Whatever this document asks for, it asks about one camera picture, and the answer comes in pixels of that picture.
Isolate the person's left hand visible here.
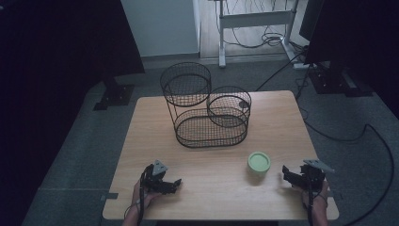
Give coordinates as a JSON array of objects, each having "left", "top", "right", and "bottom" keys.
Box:
[{"left": 131, "top": 180, "right": 163, "bottom": 212}]

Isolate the black curtain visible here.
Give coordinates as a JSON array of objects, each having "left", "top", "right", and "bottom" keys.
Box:
[
  {"left": 303, "top": 0, "right": 399, "bottom": 121},
  {"left": 0, "top": 0, "right": 146, "bottom": 226}
]

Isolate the tangle of black cables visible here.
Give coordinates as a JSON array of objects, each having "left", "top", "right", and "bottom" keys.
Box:
[{"left": 213, "top": 0, "right": 310, "bottom": 51}]

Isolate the black wire basket rack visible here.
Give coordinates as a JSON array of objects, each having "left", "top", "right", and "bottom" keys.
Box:
[{"left": 159, "top": 61, "right": 252, "bottom": 149}]

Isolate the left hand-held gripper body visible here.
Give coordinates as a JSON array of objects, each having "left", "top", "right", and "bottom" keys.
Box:
[{"left": 142, "top": 159, "right": 173, "bottom": 194}]

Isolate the white desk frame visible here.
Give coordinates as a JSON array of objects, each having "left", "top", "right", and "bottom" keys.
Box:
[{"left": 214, "top": 0, "right": 310, "bottom": 69}]

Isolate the black stand base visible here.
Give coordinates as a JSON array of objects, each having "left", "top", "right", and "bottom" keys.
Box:
[
  {"left": 92, "top": 74, "right": 136, "bottom": 112},
  {"left": 308, "top": 64, "right": 375, "bottom": 98}
]

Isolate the person's right hand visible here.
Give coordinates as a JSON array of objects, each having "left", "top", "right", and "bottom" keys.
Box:
[{"left": 294, "top": 180, "right": 330, "bottom": 215}]

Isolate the long black floor cable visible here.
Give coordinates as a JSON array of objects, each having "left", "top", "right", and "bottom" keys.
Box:
[{"left": 254, "top": 51, "right": 396, "bottom": 226}]

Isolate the grey table edge bracket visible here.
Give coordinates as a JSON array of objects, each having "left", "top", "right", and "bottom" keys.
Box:
[{"left": 100, "top": 192, "right": 120, "bottom": 202}]

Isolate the light green cup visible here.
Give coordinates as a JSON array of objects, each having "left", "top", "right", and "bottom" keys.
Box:
[{"left": 247, "top": 151, "right": 272, "bottom": 184}]

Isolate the dark monitor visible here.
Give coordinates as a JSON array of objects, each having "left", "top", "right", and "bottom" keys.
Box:
[{"left": 298, "top": 0, "right": 326, "bottom": 42}]

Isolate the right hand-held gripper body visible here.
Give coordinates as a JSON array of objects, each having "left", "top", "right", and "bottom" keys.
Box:
[{"left": 295, "top": 158, "right": 335, "bottom": 192}]

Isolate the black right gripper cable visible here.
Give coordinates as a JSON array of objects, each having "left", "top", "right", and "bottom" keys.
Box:
[{"left": 305, "top": 175, "right": 328, "bottom": 226}]

